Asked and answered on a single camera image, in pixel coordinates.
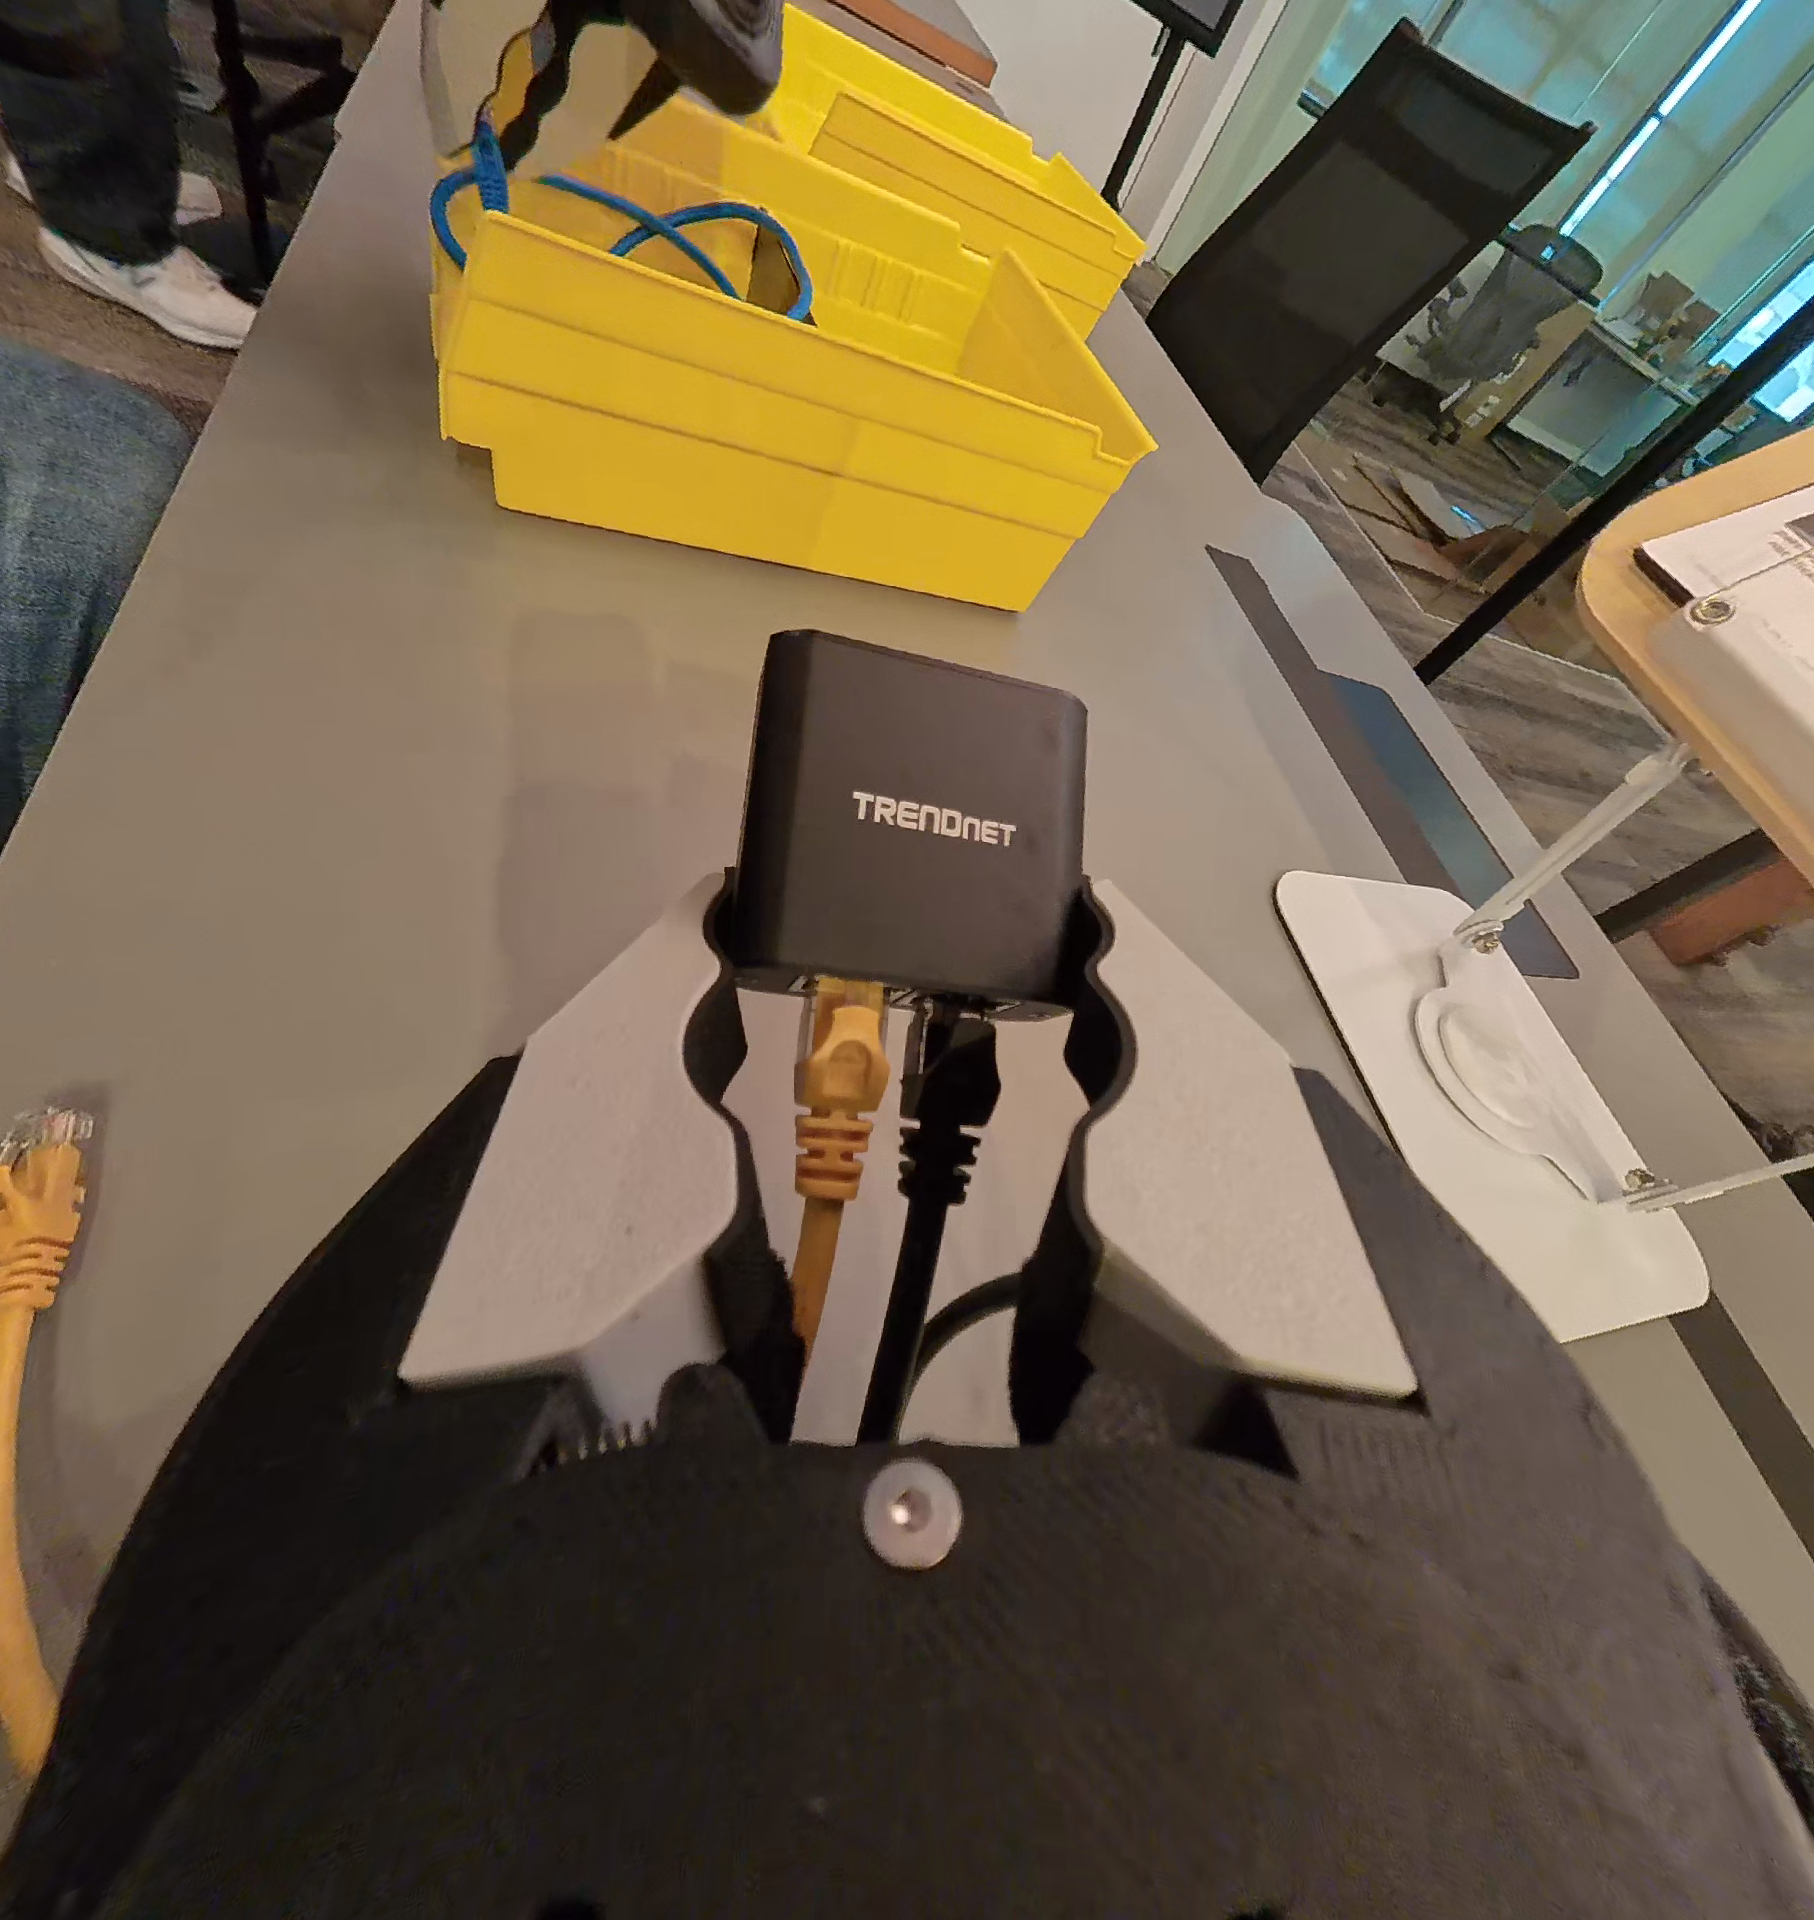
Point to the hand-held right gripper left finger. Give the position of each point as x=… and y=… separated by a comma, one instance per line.
x=578, y=1170

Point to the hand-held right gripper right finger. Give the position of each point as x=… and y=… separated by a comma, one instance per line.
x=1238, y=1200

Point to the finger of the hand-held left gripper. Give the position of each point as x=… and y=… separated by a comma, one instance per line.
x=465, y=62

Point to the yellow plastic bin with dividers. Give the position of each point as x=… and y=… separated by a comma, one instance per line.
x=727, y=434

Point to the black network switch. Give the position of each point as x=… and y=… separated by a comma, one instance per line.
x=907, y=735

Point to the wooden board document stand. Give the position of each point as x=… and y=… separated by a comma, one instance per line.
x=1492, y=1081

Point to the person's jeans leg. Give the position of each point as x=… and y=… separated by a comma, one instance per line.
x=52, y=570

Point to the black mesh chair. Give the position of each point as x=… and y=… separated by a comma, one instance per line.
x=1357, y=240

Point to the printed instruction sheet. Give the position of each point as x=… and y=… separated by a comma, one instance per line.
x=1777, y=548

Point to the grey office chair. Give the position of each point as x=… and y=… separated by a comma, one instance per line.
x=1516, y=322

